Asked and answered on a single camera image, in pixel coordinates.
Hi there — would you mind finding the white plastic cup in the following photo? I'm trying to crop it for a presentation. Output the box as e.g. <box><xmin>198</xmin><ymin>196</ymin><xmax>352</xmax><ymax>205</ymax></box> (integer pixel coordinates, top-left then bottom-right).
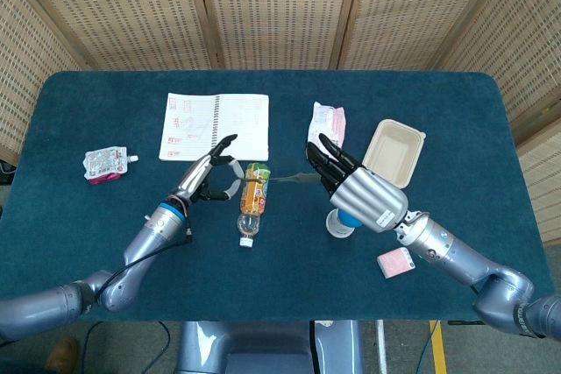
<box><xmin>325</xmin><ymin>208</ymin><xmax>357</xmax><ymax>239</ymax></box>

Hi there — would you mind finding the orange label plastic bottle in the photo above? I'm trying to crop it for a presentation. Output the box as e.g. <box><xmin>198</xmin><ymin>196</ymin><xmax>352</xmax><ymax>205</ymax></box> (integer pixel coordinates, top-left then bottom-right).
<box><xmin>237</xmin><ymin>162</ymin><xmax>273</xmax><ymax>249</ymax></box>

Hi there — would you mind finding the blue ball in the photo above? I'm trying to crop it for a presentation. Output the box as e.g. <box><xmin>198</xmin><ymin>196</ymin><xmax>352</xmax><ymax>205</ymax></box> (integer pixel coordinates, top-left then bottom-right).
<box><xmin>337</xmin><ymin>211</ymin><xmax>363</xmax><ymax>229</ymax></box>

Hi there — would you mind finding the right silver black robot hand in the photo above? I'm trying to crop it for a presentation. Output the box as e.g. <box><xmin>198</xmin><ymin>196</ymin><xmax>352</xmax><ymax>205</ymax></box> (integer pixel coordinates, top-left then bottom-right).
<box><xmin>305</xmin><ymin>132</ymin><xmax>409</xmax><ymax>233</ymax></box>

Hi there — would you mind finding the beige paper food tray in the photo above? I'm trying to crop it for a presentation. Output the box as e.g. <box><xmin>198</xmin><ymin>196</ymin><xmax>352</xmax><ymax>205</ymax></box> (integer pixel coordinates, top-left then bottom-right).
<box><xmin>361</xmin><ymin>118</ymin><xmax>427</xmax><ymax>190</ymax></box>

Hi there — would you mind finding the dark blue table mat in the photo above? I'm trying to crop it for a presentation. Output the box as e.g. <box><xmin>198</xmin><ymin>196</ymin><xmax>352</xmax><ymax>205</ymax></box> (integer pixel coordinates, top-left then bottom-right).
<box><xmin>0</xmin><ymin>69</ymin><xmax>556</xmax><ymax>322</ymax></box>

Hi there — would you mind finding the grey robot torso base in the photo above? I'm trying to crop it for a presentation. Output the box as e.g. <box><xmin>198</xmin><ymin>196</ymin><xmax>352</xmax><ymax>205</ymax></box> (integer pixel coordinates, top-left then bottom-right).
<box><xmin>174</xmin><ymin>320</ymin><xmax>365</xmax><ymax>374</ymax></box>

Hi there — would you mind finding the blue floor cable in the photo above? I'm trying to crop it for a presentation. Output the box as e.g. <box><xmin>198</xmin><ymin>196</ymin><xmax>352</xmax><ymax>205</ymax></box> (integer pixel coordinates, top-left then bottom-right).
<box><xmin>156</xmin><ymin>320</ymin><xmax>173</xmax><ymax>364</ymax></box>
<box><xmin>415</xmin><ymin>321</ymin><xmax>436</xmax><ymax>374</ymax></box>

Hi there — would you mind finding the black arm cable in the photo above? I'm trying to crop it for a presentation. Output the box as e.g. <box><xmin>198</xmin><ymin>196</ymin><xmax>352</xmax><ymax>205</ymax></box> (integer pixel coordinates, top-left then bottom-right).
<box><xmin>85</xmin><ymin>224</ymin><xmax>195</xmax><ymax>305</ymax></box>

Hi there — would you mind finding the open spiral notebook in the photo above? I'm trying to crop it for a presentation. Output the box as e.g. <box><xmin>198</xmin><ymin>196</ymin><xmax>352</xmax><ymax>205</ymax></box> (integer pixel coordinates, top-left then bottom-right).
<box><xmin>158</xmin><ymin>92</ymin><xmax>271</xmax><ymax>163</ymax></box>

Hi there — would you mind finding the white vertical pole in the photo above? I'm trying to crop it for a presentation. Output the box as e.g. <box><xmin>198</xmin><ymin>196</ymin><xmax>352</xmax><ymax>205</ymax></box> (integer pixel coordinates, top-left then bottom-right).
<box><xmin>375</xmin><ymin>320</ymin><xmax>389</xmax><ymax>374</ymax></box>

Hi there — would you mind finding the brown shoe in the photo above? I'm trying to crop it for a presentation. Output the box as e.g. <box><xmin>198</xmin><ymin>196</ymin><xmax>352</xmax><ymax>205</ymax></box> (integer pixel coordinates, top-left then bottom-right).
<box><xmin>46</xmin><ymin>337</ymin><xmax>81</xmax><ymax>373</ymax></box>

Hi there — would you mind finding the pink tissue pack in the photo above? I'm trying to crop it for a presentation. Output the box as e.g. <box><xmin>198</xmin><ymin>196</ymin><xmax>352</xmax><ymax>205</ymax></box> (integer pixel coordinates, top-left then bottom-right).
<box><xmin>376</xmin><ymin>247</ymin><xmax>416</xmax><ymax>279</ymax></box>

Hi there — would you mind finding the white spouted drink pouch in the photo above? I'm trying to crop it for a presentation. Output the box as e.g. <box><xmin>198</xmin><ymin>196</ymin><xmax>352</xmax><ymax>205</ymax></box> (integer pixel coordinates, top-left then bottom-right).
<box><xmin>83</xmin><ymin>145</ymin><xmax>140</xmax><ymax>186</ymax></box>

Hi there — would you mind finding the white pink snack packet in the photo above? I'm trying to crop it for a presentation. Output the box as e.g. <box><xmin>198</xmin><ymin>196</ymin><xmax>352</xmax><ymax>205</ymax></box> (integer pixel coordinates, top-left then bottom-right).
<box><xmin>306</xmin><ymin>101</ymin><xmax>349</xmax><ymax>152</ymax></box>

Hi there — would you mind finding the small grey-green stick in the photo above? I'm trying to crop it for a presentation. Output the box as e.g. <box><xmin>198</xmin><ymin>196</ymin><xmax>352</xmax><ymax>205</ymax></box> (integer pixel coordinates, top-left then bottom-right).
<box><xmin>243</xmin><ymin>171</ymin><xmax>321</xmax><ymax>185</ymax></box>

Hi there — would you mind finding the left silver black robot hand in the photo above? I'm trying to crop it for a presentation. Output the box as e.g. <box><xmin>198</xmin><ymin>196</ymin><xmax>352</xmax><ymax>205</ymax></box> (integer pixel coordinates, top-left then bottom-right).
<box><xmin>168</xmin><ymin>133</ymin><xmax>245</xmax><ymax>208</ymax></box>

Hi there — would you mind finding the woven bamboo screen panel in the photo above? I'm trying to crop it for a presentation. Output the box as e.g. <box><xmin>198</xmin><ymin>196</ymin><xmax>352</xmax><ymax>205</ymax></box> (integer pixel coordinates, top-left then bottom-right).
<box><xmin>337</xmin><ymin>0</ymin><xmax>512</xmax><ymax>71</ymax></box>
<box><xmin>8</xmin><ymin>0</ymin><xmax>218</xmax><ymax>72</ymax></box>
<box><xmin>437</xmin><ymin>0</ymin><xmax>561</xmax><ymax>243</ymax></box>
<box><xmin>0</xmin><ymin>0</ymin><xmax>87</xmax><ymax>165</ymax></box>
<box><xmin>192</xmin><ymin>0</ymin><xmax>365</xmax><ymax>71</ymax></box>

